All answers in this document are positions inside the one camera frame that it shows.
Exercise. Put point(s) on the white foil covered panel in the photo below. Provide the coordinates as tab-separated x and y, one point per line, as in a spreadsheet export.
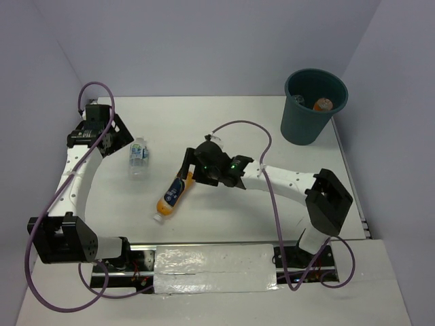
236	268

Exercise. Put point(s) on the aluminium table edge rail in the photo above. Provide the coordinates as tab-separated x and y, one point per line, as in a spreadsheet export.
356	199

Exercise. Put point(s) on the dark green ribbed bin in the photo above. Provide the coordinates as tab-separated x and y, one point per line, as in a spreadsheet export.
301	125

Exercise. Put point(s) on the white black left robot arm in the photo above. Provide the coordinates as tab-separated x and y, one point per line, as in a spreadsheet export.
63	236

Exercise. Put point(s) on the orange label tea bottle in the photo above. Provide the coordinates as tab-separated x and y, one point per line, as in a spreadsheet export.
323	105

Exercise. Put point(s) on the clear bottle blue label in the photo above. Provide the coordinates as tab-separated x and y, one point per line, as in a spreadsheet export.
138	158

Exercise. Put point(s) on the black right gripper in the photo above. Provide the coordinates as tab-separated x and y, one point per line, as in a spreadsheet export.
191	159

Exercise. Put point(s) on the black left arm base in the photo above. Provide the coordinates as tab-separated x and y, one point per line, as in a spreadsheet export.
136	272

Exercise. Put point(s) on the orange bottle blue label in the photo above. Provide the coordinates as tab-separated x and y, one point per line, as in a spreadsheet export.
169	200

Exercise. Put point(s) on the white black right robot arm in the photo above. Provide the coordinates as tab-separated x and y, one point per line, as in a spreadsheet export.
325	197

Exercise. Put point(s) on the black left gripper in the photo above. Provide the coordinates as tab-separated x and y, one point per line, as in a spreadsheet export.
123	137

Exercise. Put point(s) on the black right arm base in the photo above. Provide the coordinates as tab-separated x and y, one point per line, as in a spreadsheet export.
298	260

